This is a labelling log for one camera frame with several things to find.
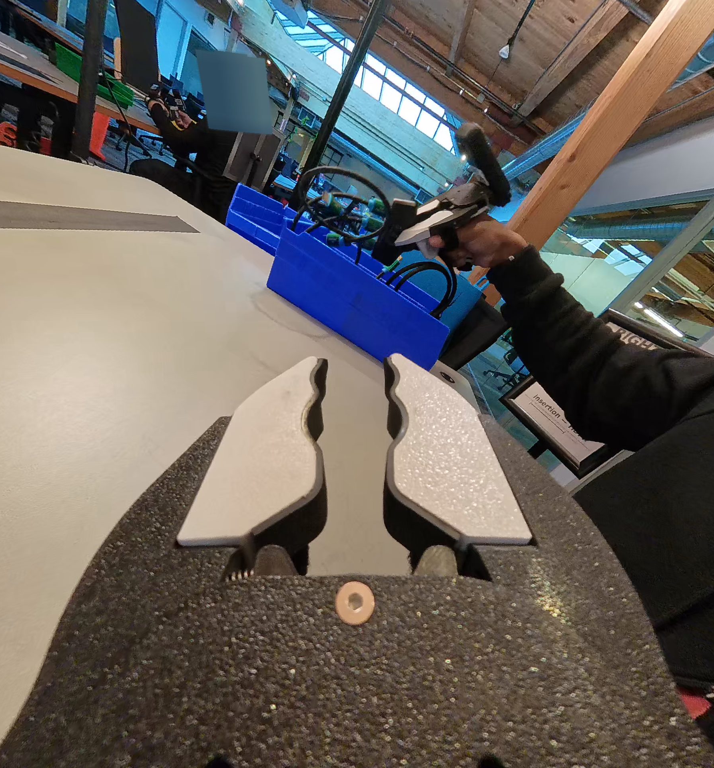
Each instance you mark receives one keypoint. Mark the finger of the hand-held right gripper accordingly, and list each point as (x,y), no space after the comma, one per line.
(453,205)
(426,227)

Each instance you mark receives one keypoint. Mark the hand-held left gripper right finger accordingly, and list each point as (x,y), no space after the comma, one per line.
(453,474)

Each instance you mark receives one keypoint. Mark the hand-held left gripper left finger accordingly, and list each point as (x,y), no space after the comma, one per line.
(261,474)

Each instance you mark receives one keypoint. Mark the person's right forearm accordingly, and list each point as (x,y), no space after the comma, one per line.
(573,348)

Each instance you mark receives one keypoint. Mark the person's right hand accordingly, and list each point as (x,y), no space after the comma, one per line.
(489,243)

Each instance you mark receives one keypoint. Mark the framed white instruction sign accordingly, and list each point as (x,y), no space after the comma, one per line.
(564,429)

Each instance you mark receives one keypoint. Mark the wooden pillar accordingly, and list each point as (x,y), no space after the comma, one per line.
(603,132)

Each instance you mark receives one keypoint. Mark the black light stand pole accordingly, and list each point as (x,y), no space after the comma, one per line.
(345,102)

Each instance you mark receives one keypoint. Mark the framed black white tag poster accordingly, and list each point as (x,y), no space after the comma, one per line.
(645,336)

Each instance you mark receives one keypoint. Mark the person's dark jacket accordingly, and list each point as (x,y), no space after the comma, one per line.
(681,540)

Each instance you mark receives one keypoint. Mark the orange traffic cone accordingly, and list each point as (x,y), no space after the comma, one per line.
(99,135)

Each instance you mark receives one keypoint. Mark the black easel board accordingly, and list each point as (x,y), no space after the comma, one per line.
(135,42)

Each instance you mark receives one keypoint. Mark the green plastic bin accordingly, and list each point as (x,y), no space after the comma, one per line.
(93,81)

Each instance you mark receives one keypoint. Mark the long wooden workbench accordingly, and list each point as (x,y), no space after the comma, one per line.
(45,78)

